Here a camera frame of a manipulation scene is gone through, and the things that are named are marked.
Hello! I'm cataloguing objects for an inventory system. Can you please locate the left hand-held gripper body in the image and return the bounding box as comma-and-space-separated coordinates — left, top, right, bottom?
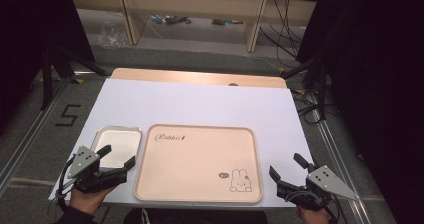
67, 145, 128, 194

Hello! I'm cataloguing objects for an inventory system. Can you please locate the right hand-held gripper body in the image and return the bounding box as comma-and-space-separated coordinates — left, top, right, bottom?
275, 165, 360, 212

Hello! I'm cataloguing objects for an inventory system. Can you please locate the small silver metal tray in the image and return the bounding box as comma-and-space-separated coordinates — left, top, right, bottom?
89, 125, 143, 170

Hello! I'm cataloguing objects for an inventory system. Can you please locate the person's left hand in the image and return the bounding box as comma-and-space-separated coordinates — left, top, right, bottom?
68, 186, 116, 216

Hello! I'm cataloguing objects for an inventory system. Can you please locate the person's right hand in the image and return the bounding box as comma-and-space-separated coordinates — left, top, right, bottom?
296, 206, 331, 224

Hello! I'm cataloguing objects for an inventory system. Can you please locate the beige tray with rabbit print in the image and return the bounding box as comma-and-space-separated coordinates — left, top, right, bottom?
133, 123, 264, 205

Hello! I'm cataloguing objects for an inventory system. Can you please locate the black tripod stand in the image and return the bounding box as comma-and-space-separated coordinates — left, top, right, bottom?
39, 45, 108, 111
283, 57, 328, 120

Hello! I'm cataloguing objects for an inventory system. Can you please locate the white board sheet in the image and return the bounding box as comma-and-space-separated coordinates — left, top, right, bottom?
48, 78, 316, 209

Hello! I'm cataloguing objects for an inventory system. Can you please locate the dark curtain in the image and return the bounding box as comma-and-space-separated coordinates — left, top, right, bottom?
295, 0, 424, 224
0, 0, 96, 136

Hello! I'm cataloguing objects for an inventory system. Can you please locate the clear plastic bag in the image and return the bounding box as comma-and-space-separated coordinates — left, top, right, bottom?
98, 18, 130, 49

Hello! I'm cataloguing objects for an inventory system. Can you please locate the light wooden desk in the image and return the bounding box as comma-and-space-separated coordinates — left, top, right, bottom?
66, 0, 325, 54

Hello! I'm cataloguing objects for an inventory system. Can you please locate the small brown box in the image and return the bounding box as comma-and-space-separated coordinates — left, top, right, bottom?
211, 17, 245, 27

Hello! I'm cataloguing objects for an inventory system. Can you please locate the right gripper grey cable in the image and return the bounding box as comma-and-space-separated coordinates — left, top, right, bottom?
284, 189, 340, 224

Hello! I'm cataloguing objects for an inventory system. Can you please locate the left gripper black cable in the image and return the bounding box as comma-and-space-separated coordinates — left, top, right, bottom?
54, 155, 78, 212

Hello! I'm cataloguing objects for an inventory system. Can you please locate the aluminium floor rail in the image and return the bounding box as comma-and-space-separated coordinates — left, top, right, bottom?
308, 93, 372, 224
0, 72, 73, 196

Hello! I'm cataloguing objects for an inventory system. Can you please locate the black floor cable loop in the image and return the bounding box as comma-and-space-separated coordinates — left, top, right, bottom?
293, 88, 326, 125

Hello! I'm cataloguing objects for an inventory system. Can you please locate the black hanging cable bundle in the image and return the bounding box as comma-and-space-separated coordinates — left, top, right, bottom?
259, 0, 302, 60

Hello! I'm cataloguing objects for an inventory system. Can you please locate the black device with cables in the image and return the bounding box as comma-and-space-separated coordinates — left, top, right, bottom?
148, 14, 193, 26

